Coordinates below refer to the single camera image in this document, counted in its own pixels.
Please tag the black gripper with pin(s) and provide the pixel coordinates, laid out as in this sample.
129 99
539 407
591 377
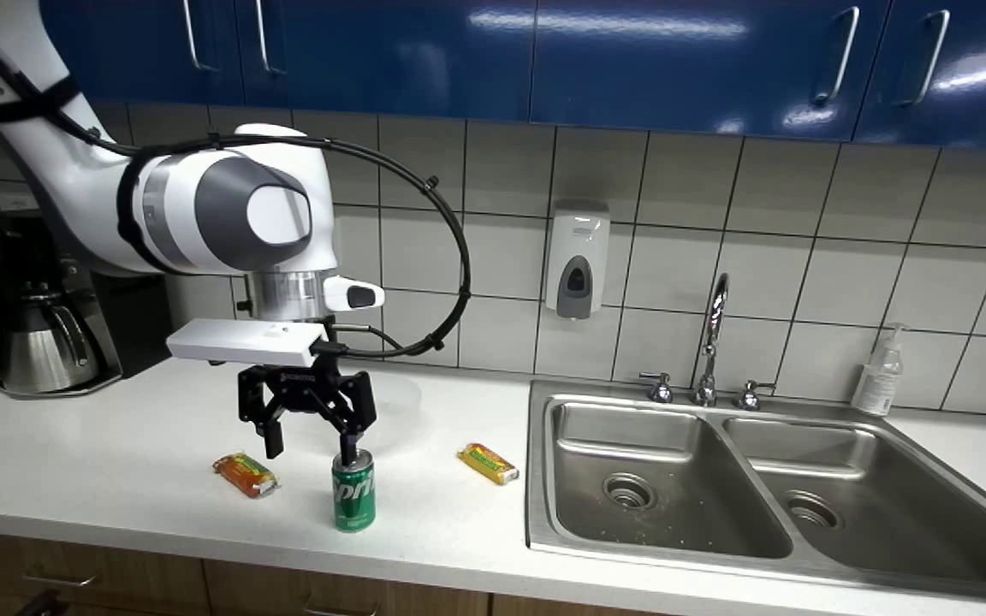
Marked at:
310 391

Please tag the green sprite can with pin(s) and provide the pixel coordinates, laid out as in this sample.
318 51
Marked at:
354 495

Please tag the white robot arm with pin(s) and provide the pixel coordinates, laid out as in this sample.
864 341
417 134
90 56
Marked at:
231 209

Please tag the orange snack bar wrapper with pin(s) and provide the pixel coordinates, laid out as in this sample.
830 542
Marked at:
244 473

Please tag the yellow snack bar wrapper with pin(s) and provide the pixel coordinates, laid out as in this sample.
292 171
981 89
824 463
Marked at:
486 463

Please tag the wooden lower cabinets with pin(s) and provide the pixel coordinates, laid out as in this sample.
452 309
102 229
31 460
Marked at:
171 576

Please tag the black coffee maker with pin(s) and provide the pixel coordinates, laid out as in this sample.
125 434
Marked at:
117 321

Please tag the steel coffee carafe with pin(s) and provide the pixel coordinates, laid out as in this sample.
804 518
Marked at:
49 341

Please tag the round metal sink drain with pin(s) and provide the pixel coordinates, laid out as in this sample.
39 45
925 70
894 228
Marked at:
629 491
812 508

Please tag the chrome faucet knob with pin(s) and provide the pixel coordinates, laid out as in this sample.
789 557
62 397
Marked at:
660 387
756 396

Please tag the chrome sink faucet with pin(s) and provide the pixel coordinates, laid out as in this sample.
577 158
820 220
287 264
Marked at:
712 335

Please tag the stainless steel double sink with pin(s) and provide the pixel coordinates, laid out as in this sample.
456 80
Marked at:
768 501

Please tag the blue upper cabinets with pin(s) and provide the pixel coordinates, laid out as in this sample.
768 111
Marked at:
632 62

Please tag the clear soap bottle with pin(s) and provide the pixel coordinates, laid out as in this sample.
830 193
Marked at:
877 377

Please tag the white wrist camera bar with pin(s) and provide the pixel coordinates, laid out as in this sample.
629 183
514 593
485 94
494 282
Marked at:
247 341

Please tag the white wall soap dispenser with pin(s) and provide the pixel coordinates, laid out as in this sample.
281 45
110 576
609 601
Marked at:
577 261

